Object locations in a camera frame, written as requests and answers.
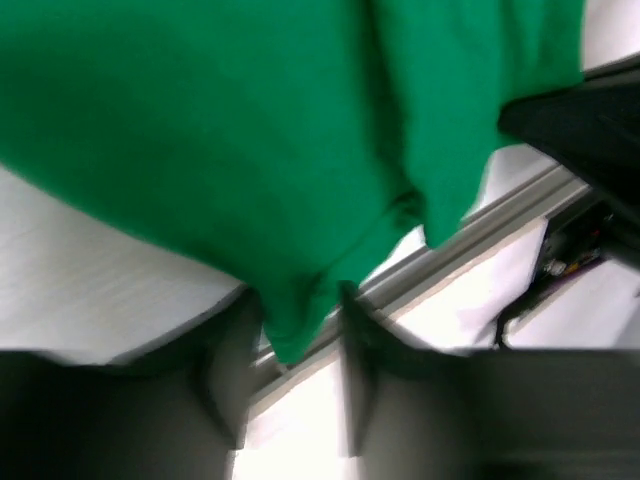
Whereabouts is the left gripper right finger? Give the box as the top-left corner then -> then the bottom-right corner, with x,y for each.
339,282 -> 639,479

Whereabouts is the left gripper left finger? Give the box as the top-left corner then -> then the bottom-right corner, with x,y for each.
1,288 -> 262,479

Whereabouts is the green t shirt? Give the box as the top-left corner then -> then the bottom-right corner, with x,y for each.
1,1 -> 585,363

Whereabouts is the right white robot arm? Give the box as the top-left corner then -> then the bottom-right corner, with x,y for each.
498,56 -> 639,254

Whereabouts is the aluminium rail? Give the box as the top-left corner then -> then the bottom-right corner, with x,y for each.
252,166 -> 589,404

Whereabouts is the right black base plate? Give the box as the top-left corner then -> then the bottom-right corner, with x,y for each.
489,194 -> 639,350

